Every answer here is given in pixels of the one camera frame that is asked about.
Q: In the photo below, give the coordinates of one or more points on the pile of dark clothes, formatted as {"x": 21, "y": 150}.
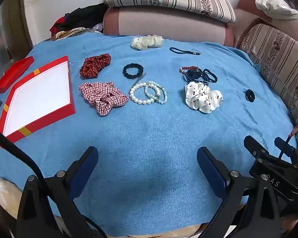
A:
{"x": 84, "y": 17}

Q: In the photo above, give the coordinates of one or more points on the red box lid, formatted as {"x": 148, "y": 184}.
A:
{"x": 13, "y": 74}

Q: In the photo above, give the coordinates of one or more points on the red plaid scrunchie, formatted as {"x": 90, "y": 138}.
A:
{"x": 101, "y": 98}

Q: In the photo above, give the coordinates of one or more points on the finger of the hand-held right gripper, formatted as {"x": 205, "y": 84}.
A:
{"x": 285, "y": 145}
{"x": 253, "y": 146}

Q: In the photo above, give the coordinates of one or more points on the white scrunchie black dots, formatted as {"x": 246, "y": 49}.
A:
{"x": 203, "y": 98}

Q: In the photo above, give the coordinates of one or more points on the cream dotted scrunchie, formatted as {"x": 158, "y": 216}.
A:
{"x": 145, "y": 42}

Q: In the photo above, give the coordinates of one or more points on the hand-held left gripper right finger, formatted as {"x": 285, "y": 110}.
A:
{"x": 211, "y": 168}

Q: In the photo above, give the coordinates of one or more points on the dark blue wrist watch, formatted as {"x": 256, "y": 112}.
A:
{"x": 192, "y": 76}

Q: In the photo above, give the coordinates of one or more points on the silver hair clip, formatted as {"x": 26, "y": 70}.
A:
{"x": 139, "y": 80}

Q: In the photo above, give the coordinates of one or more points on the beige patterned cloth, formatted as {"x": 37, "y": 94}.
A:
{"x": 74, "y": 31}

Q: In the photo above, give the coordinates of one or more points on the white cloth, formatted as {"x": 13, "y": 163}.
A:
{"x": 273, "y": 6}

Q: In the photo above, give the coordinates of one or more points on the blue towel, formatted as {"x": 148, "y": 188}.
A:
{"x": 149, "y": 133}

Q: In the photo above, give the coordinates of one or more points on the dark red dotted scrunchie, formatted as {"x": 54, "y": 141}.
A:
{"x": 94, "y": 65}

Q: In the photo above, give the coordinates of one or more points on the red box white inside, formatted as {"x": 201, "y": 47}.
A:
{"x": 42, "y": 96}

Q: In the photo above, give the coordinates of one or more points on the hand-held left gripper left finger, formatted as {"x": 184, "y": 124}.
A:
{"x": 85, "y": 168}

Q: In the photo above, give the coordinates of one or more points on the pink bolster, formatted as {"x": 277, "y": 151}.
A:
{"x": 248, "y": 12}
{"x": 164, "y": 24}

